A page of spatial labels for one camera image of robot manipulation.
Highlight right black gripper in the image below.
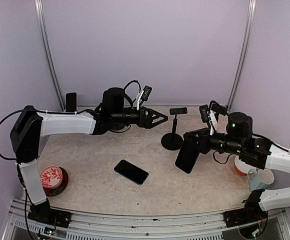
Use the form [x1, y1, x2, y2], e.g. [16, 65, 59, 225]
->
[184, 126, 245, 155]

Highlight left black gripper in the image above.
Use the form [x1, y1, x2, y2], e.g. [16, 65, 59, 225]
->
[112, 106, 168, 129]

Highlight black gooseneck phone stand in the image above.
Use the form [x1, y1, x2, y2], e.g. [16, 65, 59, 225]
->
[161, 107, 188, 151]

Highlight clear case phone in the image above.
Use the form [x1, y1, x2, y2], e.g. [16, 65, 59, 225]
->
[65, 92, 77, 113]

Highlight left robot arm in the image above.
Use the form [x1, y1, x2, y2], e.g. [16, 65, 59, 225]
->
[10, 86, 168, 223]

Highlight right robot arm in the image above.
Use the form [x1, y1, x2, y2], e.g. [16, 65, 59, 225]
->
[175, 112, 290, 222]

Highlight black clamp phone stand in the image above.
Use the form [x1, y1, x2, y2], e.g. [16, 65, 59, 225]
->
[209, 100, 228, 116]

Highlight teal phone lying diagonal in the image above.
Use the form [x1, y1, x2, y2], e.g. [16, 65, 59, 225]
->
[114, 159, 149, 186]

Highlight orange white bowl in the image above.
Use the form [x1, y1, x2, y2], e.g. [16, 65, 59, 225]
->
[234, 156, 254, 176]

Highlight light blue mug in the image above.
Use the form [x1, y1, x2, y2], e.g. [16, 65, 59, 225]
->
[247, 169, 274, 192]

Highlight red patterned round tin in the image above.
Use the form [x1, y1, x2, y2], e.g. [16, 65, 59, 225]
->
[40, 165, 69, 197]

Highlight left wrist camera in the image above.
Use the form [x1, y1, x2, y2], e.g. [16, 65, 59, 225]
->
[135, 85, 152, 110]

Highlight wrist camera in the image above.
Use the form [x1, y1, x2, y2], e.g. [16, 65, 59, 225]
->
[199, 104, 219, 136]
[135, 85, 152, 110]

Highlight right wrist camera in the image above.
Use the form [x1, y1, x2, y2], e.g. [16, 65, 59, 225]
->
[199, 104, 219, 136]

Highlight right aluminium frame post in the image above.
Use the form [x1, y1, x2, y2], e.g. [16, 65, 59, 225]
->
[226, 0, 257, 111]

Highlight aluminium frame post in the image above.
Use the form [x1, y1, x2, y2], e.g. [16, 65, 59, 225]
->
[226, 0, 257, 111]
[35, 0, 66, 110]

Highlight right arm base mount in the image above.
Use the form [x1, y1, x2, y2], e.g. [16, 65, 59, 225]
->
[223, 208, 267, 228]

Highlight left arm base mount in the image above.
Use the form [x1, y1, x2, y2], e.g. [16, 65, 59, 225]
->
[28, 204, 72, 229]

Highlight left aluminium frame post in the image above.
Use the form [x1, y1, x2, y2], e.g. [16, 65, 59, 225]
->
[35, 0, 66, 110]

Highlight aluminium front rail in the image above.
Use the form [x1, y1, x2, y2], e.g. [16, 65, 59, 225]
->
[8, 199, 290, 240]

